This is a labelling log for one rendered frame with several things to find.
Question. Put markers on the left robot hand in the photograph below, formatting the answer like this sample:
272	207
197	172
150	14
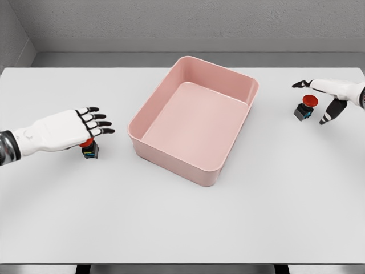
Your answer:
61	128

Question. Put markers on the red button industrial switch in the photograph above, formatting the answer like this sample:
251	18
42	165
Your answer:
306	108
90	150

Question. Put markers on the pink rectangular basket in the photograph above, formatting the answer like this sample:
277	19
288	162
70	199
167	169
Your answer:
194	125

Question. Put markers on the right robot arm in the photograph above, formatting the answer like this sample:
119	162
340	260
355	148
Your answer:
362	94

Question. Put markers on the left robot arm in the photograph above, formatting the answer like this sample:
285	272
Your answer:
17	142

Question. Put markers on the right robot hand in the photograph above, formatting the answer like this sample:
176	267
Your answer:
333	88

